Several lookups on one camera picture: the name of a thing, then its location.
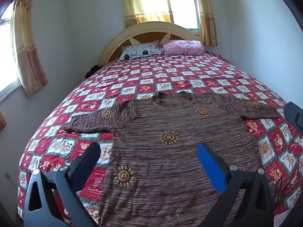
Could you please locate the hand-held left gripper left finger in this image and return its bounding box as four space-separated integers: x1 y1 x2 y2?
23 142 102 227

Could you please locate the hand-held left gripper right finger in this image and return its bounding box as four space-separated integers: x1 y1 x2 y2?
197 142 277 227

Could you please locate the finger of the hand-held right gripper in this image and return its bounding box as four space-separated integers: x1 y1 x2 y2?
284 101 303 129

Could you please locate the brown knit sweater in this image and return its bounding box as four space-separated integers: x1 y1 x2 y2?
67 91 282 227

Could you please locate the beige side curtain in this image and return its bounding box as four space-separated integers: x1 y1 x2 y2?
11 0 49 98
0 111 8 133

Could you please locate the black bag beside bed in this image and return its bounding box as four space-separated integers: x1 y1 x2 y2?
85 64 103 79

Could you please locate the red checkered printed blanket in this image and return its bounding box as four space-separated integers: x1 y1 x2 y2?
17 52 303 227

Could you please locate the pink pillow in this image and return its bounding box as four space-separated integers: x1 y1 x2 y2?
161 40 204 56

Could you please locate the grey patterned pillow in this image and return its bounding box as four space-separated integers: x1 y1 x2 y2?
118 40 164 61

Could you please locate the yellow curtain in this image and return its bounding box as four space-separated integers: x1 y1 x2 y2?
118 0 174 29
194 0 218 46

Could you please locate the side window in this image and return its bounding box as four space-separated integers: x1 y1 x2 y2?
0 1 22 102

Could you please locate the cream wooden headboard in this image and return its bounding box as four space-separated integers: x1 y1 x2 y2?
98 21 209 65

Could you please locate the window behind headboard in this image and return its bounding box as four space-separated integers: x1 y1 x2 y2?
166 0 201 31

